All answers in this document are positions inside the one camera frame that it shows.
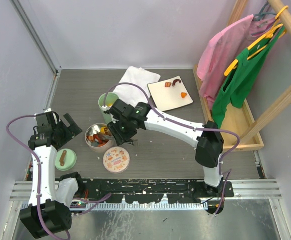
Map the brown glazed food piece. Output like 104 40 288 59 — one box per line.
106 128 113 136

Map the yellow corn cob piece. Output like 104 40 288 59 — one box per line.
100 127 108 135

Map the red drumstick food piece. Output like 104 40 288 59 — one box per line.
87 134 103 144

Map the round silver tin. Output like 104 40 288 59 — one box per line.
85 123 115 153

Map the tall green canister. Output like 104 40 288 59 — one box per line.
98 92 119 114

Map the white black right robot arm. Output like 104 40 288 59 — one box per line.
105 99 224 197

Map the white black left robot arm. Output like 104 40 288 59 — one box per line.
20 109 86 239

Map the round bakery tin lid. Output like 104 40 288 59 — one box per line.
103 146 131 174

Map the white folded cloth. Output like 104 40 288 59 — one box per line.
113 66 161 107

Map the green canister lid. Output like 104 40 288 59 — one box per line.
55 148 78 172

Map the white square plate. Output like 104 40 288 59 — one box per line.
147 76 194 112

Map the bacon slice piece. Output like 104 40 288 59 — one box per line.
165 82 172 88

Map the small orange carrot piece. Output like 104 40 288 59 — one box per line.
180 92 188 99

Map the curved dark sausage piece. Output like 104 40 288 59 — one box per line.
172 79 182 87

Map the green shirt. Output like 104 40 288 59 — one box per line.
212 26 286 128

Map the pink shirt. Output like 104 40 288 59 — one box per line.
196 15 276 109

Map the wooden clothes rack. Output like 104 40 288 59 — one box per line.
200 0 291 152

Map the grey hanger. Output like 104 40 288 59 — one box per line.
250 4 279 37

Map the yellow hanger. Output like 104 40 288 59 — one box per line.
224 5 289 77

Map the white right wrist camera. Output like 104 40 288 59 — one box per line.
101 105 117 124

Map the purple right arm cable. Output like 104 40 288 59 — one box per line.
104 82 241 216

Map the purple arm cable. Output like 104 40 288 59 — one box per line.
6 114 113 240
104 82 241 216

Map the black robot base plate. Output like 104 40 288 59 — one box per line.
74 178 234 204

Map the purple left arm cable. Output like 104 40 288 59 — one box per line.
6 114 113 240

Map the aluminium rail frame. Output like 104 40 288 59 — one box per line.
9 178 284 211

